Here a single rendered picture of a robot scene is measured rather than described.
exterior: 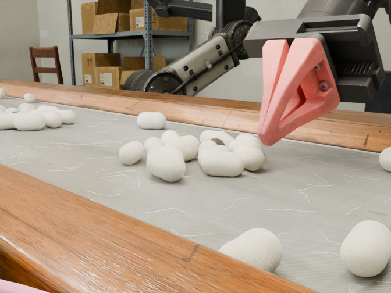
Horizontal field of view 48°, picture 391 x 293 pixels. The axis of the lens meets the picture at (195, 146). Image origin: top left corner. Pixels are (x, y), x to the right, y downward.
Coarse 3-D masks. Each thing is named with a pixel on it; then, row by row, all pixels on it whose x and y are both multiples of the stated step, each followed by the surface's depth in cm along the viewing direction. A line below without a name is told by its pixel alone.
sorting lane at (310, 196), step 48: (0, 144) 46; (48, 144) 46; (96, 144) 46; (288, 144) 46; (96, 192) 30; (144, 192) 30; (192, 192) 30; (240, 192) 30; (288, 192) 30; (336, 192) 30; (384, 192) 30; (192, 240) 22; (288, 240) 22; (336, 240) 22; (336, 288) 18; (384, 288) 18
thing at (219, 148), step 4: (204, 148) 36; (208, 148) 36; (212, 148) 36; (216, 148) 36; (220, 148) 36; (224, 148) 36; (228, 148) 37; (200, 152) 36; (204, 152) 35; (200, 156) 36; (200, 160) 36; (200, 164) 36
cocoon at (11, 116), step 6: (0, 114) 54; (6, 114) 55; (12, 114) 55; (18, 114) 55; (0, 120) 54; (6, 120) 54; (12, 120) 55; (0, 126) 54; (6, 126) 54; (12, 126) 55
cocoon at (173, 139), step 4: (184, 136) 41; (188, 136) 41; (192, 136) 41; (168, 140) 40; (172, 140) 40; (176, 140) 40; (180, 140) 40; (192, 140) 40; (196, 140) 41; (196, 144) 40
